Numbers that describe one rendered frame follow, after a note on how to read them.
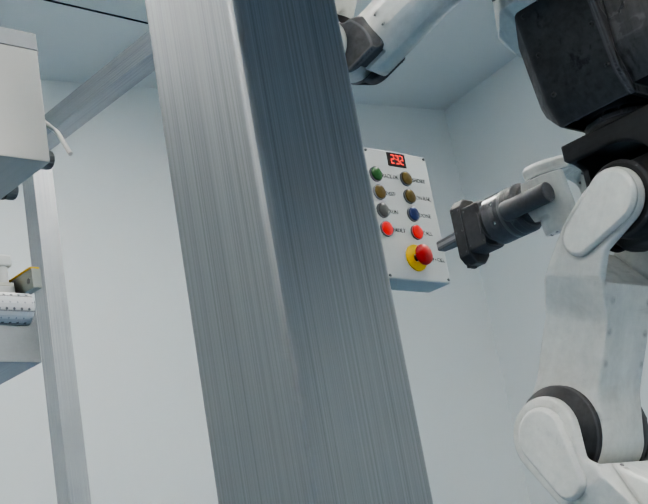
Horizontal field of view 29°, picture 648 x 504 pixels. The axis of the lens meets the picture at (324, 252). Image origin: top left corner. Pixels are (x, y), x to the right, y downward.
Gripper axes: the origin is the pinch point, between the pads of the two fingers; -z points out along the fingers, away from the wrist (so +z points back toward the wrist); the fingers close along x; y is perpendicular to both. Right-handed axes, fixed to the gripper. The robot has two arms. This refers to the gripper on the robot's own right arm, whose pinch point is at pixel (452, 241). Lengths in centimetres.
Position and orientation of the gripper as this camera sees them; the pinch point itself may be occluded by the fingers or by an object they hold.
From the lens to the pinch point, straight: 227.0
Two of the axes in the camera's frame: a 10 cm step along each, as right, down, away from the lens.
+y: 7.4, 0.7, 6.7
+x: 1.7, 9.4, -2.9
